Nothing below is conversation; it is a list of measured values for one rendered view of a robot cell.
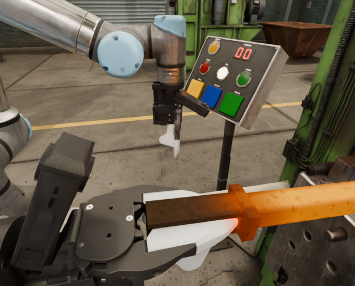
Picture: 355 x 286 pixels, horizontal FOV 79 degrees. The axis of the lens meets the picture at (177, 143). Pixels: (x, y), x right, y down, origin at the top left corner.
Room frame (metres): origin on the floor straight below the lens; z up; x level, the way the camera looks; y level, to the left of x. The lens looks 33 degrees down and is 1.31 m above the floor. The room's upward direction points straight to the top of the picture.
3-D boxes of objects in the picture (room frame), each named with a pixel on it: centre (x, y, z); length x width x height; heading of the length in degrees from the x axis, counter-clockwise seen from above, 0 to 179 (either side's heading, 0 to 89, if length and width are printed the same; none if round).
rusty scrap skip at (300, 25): (6.94, -3.35, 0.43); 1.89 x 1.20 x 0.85; 12
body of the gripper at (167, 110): (0.58, 0.02, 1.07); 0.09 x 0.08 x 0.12; 87
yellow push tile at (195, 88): (0.89, -0.08, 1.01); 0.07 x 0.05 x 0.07; 36
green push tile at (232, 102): (0.73, -0.20, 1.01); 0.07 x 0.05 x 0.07; 36
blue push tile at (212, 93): (0.81, -0.14, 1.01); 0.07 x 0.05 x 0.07; 36
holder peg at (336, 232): (0.30, -0.36, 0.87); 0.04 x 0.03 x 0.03; 101
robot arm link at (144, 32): (0.55, 0.11, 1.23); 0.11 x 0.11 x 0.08; 5
